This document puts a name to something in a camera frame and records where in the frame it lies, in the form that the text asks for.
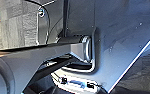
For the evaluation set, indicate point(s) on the thick grey torso limb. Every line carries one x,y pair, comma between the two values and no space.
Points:
41,53

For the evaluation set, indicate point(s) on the small white box blue middle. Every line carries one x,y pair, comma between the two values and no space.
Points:
76,82

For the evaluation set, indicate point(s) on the round base screw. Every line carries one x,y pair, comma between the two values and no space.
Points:
41,12

